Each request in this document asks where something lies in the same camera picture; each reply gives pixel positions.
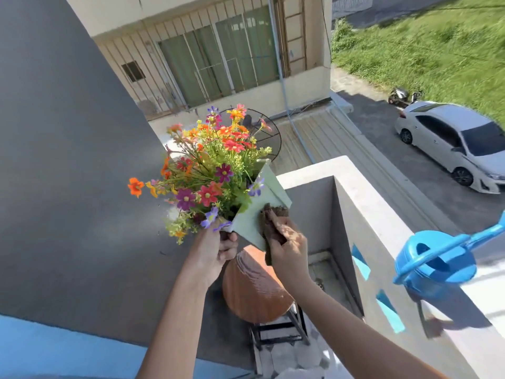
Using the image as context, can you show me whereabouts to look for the person's left forearm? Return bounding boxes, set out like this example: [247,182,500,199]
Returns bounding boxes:
[136,260,221,379]

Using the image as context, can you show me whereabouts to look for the blue plastic watering can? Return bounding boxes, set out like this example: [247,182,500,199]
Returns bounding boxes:
[392,211,505,300]

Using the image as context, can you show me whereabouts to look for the barred sliding window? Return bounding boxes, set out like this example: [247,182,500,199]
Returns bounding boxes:
[95,0,289,119]

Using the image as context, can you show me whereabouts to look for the person's right forearm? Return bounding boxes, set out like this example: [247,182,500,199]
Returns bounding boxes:
[281,268,450,379]

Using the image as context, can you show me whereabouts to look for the round black wire fan guard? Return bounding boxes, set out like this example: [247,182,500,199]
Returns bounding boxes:
[215,108,282,162]

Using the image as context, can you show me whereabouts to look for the black metal stool frame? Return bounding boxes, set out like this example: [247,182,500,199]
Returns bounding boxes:
[249,302,310,350]

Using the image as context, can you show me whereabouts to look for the colourful artificial flower bunch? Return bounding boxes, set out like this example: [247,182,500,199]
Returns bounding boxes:
[127,103,274,245]

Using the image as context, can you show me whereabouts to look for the grey vertical drain pipe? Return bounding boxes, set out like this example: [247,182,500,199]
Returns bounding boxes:
[267,0,316,164]

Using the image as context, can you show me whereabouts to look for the white sedan car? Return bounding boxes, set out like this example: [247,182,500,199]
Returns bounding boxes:
[395,101,505,195]

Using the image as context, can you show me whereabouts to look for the person's right hand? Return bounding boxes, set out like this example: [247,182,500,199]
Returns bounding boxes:
[263,211,312,290]

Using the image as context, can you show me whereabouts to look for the parked grey motor scooter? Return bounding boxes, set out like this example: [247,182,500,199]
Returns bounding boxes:
[388,87,425,108]

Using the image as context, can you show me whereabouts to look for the brown cleaning cloth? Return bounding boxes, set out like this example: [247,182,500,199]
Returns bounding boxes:
[258,203,290,266]

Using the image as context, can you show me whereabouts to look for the small dark wall vent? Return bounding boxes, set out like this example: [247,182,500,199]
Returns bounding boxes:
[121,61,147,83]

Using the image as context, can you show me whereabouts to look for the person's left hand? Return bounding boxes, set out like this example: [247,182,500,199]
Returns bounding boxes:
[190,228,239,290]

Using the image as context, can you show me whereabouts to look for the pale green square flower pot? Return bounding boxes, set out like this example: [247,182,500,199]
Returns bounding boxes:
[221,158,293,252]

